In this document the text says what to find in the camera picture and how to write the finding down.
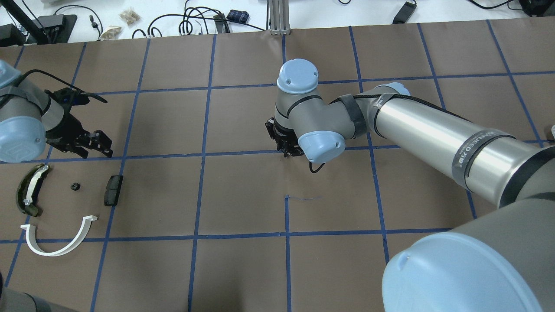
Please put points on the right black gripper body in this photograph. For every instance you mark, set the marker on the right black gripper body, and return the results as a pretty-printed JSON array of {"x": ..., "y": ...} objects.
[{"x": 284, "y": 138}]

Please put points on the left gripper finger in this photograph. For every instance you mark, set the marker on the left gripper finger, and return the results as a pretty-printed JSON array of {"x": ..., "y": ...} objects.
[
  {"x": 99, "y": 141},
  {"x": 81, "y": 151}
]

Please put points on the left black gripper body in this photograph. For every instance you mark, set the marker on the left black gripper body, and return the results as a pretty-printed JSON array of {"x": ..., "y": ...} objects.
[{"x": 65, "y": 125}]

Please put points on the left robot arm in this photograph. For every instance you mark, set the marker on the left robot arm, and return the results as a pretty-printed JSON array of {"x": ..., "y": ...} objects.
[{"x": 32, "y": 118}]

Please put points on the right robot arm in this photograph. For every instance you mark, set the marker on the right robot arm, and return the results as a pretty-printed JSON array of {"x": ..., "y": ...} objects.
[{"x": 502, "y": 261}]

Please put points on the black brake pad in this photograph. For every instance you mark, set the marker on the black brake pad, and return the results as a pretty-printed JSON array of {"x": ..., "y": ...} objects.
[{"x": 113, "y": 190}]

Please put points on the green curved brake shoe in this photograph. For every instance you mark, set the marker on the green curved brake shoe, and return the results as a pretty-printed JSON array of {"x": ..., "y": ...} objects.
[{"x": 28, "y": 190}]

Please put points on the white curved plastic clip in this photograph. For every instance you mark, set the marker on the white curved plastic clip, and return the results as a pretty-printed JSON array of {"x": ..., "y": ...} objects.
[{"x": 70, "y": 244}]

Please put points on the aluminium frame post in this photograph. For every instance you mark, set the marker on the aluminium frame post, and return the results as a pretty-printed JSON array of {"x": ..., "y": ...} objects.
[{"x": 279, "y": 17}]

